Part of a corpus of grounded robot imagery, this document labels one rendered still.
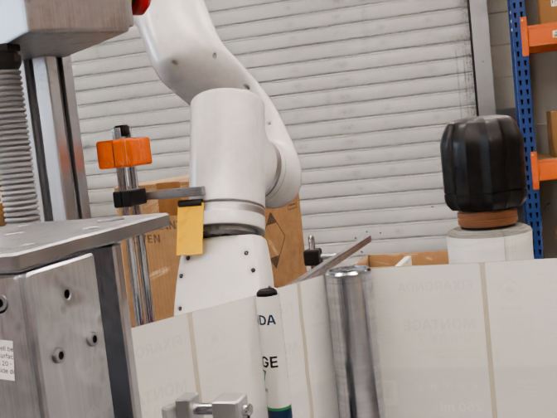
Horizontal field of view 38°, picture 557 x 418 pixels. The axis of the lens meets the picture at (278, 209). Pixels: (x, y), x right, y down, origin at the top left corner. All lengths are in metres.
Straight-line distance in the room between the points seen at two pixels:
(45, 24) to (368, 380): 0.39
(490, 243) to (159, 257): 0.81
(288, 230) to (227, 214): 0.77
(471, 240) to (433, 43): 4.41
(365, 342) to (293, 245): 0.98
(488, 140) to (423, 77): 4.39
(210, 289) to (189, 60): 0.27
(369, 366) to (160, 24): 0.50
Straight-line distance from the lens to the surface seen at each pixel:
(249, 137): 0.87
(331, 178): 5.27
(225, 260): 0.84
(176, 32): 0.96
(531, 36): 4.46
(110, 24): 0.73
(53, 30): 0.71
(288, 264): 1.59
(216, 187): 0.85
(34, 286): 0.35
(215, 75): 0.97
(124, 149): 0.85
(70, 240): 0.38
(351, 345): 0.65
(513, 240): 0.81
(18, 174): 0.74
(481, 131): 0.81
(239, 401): 0.54
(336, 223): 5.29
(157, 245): 1.48
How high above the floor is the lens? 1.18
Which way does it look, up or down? 5 degrees down
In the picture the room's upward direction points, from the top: 6 degrees counter-clockwise
